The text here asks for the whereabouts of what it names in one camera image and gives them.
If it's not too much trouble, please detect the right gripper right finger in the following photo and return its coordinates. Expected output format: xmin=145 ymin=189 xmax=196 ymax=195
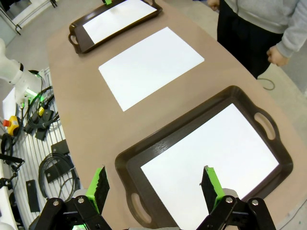
xmin=195 ymin=165 xmax=276 ymax=230

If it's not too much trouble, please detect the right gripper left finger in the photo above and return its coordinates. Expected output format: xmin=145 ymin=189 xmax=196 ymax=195
xmin=35 ymin=164 xmax=113 ymax=230

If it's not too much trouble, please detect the white A4 paper stack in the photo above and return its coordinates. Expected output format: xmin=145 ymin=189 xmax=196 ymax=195
xmin=98 ymin=26 xmax=205 ymax=112
xmin=140 ymin=103 xmax=280 ymax=230
xmin=82 ymin=0 xmax=158 ymax=45

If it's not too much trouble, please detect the person's left forearm grey sleeve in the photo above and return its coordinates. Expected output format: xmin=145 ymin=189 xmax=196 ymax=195
xmin=275 ymin=4 xmax=307 ymax=58

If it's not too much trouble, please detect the person's right hand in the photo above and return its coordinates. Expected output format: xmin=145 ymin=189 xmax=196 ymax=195
xmin=207 ymin=0 xmax=220 ymax=12

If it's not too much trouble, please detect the person's left hand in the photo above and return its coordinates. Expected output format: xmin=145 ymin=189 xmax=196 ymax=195
xmin=266 ymin=45 xmax=290 ymax=67

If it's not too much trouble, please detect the black metal mounting plate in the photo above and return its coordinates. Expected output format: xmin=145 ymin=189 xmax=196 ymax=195
xmin=25 ymin=179 xmax=40 ymax=213
xmin=45 ymin=158 xmax=72 ymax=183
xmin=51 ymin=140 xmax=70 ymax=154

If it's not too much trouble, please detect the brown plastic serving tray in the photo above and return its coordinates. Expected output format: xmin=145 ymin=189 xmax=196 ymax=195
xmin=114 ymin=85 xmax=294 ymax=230
xmin=68 ymin=0 xmax=163 ymax=55

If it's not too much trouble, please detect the yellow emergency stop button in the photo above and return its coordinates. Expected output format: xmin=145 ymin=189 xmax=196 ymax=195
xmin=2 ymin=115 xmax=21 ymax=136

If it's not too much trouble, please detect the person in grey hoodie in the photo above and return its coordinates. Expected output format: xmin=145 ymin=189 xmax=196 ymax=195
xmin=217 ymin=0 xmax=307 ymax=80

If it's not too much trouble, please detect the black cable bundle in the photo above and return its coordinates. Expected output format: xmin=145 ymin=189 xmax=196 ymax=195
xmin=24 ymin=86 xmax=59 ymax=141

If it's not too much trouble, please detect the black cable loop on floor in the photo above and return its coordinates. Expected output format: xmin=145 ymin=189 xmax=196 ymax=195
xmin=257 ymin=77 xmax=275 ymax=91

